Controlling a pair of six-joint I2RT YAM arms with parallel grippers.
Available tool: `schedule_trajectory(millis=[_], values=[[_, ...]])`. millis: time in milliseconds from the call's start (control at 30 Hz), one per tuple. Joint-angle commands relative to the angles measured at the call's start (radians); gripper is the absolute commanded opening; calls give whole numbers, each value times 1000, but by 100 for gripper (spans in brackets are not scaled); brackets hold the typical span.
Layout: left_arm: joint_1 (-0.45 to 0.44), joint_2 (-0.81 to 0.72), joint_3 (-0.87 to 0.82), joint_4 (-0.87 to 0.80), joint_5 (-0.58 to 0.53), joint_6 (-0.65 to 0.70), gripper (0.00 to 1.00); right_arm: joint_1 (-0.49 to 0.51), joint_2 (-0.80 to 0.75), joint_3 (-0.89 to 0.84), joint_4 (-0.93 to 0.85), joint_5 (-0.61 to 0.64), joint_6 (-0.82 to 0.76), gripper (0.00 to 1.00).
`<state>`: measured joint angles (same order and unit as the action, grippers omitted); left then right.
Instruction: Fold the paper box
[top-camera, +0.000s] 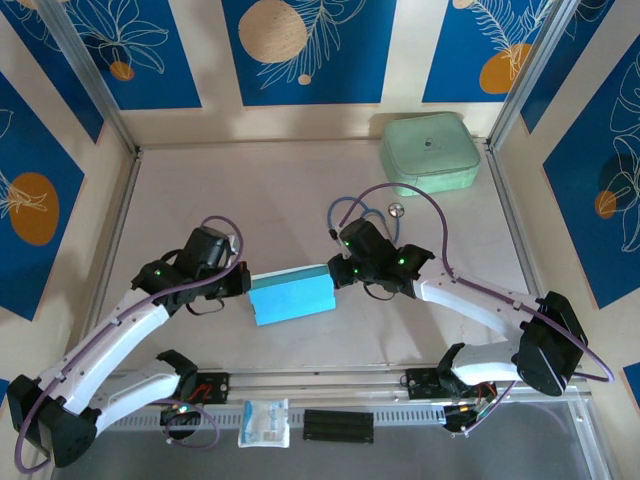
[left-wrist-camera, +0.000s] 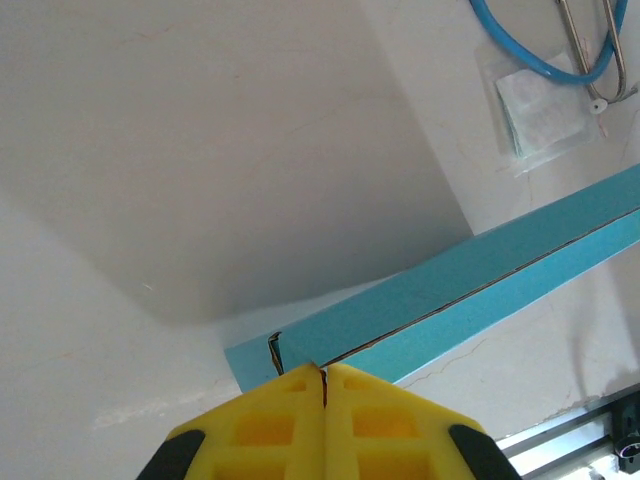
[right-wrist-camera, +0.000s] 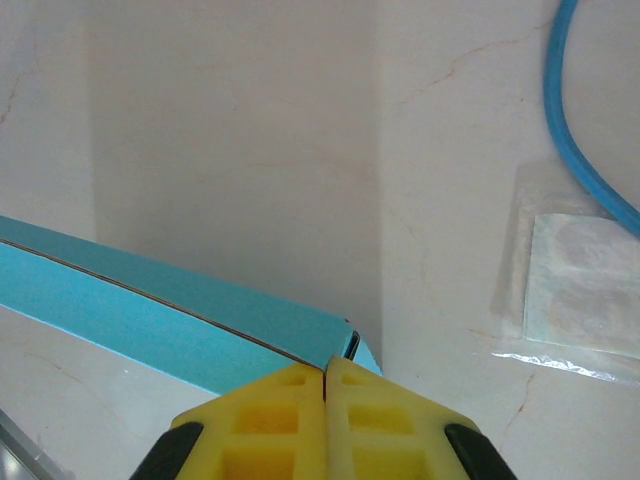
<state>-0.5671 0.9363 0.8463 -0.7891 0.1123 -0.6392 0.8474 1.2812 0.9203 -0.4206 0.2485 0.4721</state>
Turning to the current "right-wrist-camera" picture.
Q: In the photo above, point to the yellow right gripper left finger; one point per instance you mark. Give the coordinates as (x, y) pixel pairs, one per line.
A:
(270, 435)

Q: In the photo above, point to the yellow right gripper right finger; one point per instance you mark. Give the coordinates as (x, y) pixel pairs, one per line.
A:
(390, 435)

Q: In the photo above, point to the white and blue paper box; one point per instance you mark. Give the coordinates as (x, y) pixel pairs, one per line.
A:
(175, 310)

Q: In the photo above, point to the clear plastic packet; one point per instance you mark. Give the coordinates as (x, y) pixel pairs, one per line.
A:
(575, 290)

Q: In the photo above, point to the blue tube stethoscope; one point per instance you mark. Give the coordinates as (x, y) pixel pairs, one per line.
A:
(562, 125)

